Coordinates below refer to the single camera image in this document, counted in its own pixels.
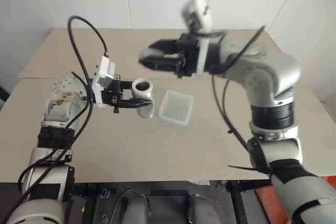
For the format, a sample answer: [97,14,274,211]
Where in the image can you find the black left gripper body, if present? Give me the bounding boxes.
[100,75,124,114]

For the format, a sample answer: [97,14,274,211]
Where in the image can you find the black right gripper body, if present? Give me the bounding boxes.
[174,31,201,79]

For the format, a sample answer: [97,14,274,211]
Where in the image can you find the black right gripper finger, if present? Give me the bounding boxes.
[137,55,185,74]
[148,38,180,52]

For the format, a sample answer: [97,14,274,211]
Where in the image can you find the grey jar lid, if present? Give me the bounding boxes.
[138,46,165,61]

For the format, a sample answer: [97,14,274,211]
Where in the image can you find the brown contents of jar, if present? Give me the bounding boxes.
[135,81,151,91]

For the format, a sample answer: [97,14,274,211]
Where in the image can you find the white translucent plastic box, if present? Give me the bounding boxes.
[158,90,196,126]

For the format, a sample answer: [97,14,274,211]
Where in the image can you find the black metal clamp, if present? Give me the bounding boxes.
[99,185,117,199]

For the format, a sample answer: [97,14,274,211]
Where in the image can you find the grey rounded robot leg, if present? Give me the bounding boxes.
[184,193,220,224]
[122,194,152,224]

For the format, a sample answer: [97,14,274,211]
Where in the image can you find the dark furniture piece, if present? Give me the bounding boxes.
[0,83,12,103]

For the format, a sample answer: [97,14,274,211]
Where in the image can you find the black zip tie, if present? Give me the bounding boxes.
[227,164,274,175]

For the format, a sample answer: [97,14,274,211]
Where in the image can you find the red floor item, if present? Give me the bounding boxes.
[255,175,336,224]

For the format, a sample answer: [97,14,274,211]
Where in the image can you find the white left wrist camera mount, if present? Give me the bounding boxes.
[91,55,117,109]

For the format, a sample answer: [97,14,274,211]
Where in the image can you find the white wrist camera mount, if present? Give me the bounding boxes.
[180,0,214,76]
[91,55,117,109]

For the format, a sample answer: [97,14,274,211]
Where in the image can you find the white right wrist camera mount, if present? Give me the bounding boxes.
[180,0,214,76]

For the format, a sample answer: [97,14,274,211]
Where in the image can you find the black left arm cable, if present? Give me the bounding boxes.
[16,15,109,210]

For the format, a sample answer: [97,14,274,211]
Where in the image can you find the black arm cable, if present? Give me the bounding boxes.
[16,15,109,210]
[195,25,274,175]

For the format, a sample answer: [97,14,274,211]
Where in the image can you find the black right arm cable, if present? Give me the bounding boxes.
[195,25,274,175]

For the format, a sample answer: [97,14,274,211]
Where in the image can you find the black metal table frame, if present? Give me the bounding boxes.
[70,180,275,224]

